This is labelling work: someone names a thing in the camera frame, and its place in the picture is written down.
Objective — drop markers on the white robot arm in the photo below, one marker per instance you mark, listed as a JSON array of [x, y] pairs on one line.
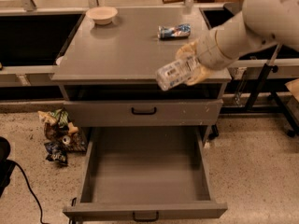
[[259, 25]]

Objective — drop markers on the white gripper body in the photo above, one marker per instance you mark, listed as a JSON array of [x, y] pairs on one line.
[[206, 52]]

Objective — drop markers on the white bowl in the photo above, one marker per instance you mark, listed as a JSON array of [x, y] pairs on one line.
[[102, 15]]

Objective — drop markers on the blue soda can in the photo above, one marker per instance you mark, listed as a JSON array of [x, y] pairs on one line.
[[179, 31]]

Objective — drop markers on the open grey middle drawer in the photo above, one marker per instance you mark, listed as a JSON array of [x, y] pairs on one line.
[[145, 174]]

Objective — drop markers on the closed grey top drawer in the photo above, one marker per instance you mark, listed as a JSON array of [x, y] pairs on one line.
[[143, 113]]

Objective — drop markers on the blue chip bag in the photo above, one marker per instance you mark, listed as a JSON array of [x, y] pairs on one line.
[[56, 152]]

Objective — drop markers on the wooden stick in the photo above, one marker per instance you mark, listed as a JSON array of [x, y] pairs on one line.
[[172, 1]]

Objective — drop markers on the black device on floor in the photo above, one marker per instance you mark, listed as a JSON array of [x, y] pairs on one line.
[[6, 166]]

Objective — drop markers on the green striped snack bag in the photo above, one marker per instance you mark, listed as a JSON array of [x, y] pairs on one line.
[[57, 117]]

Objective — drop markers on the grey drawer cabinet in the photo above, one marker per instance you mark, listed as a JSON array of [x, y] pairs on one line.
[[118, 62]]

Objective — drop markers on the blue label plastic bottle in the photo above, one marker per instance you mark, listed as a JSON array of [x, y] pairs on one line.
[[176, 73]]

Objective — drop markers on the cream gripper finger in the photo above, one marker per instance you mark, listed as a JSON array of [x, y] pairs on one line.
[[186, 50], [200, 74]]

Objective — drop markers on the black tray table stand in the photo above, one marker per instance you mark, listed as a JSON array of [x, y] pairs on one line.
[[258, 78]]

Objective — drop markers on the brown snack bag pile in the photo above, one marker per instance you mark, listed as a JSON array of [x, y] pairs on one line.
[[72, 142]]

